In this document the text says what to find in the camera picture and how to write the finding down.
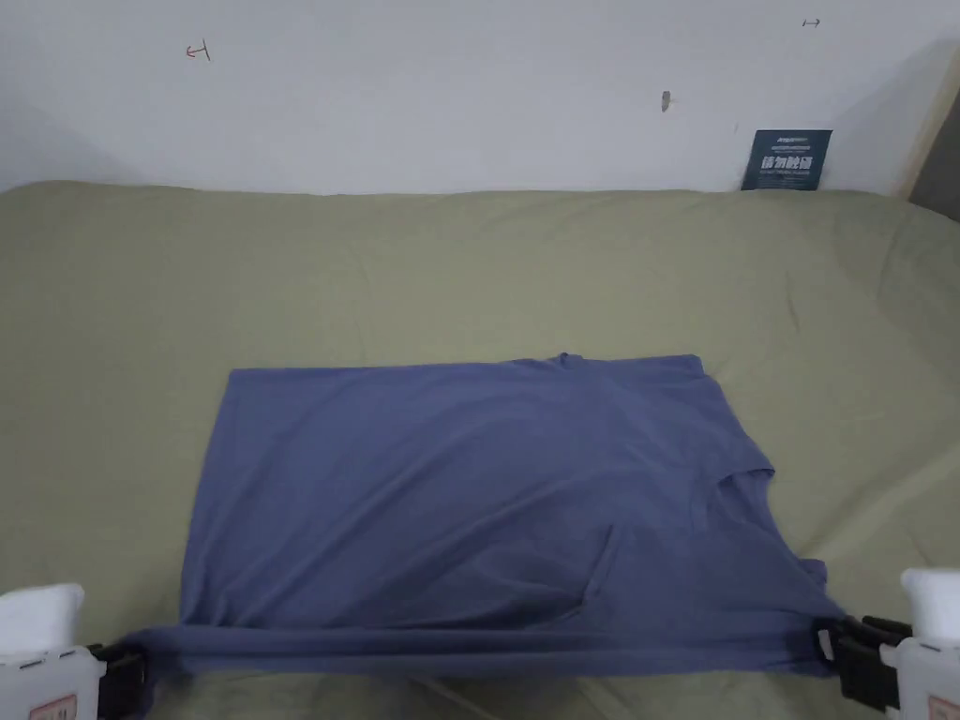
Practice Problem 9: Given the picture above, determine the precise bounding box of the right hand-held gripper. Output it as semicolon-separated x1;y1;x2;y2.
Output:
814;567;960;720

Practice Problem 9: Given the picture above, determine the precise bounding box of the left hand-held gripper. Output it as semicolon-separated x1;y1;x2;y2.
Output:
0;582;156;720

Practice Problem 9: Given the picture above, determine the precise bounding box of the blue shirt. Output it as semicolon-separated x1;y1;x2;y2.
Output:
112;351;852;680

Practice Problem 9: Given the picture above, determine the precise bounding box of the dark blue sign card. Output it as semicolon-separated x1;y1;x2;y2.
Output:
741;128;834;192

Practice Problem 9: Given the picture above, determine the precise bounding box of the bed with pale green sheet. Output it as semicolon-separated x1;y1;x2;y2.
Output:
0;179;960;720

